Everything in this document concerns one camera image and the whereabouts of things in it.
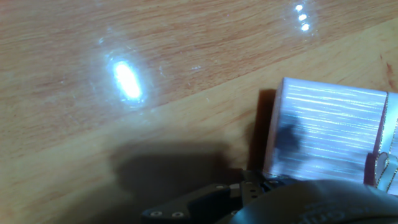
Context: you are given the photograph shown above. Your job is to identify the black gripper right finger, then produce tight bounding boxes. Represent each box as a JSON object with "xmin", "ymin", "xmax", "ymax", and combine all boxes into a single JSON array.
[{"xmin": 241, "ymin": 170, "xmax": 296, "ymax": 205}]

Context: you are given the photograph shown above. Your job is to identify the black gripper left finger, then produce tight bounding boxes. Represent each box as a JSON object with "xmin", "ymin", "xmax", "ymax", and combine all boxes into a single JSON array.
[{"xmin": 141, "ymin": 184, "xmax": 243, "ymax": 224}]

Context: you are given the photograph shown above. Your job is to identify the pink ribboned casing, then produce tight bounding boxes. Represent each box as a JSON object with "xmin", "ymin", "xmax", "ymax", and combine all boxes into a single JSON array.
[{"xmin": 263, "ymin": 77, "xmax": 398, "ymax": 197}]

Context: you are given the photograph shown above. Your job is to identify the glossy wooden board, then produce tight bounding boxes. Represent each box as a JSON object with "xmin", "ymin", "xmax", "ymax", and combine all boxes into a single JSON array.
[{"xmin": 0, "ymin": 0, "xmax": 398, "ymax": 224}]

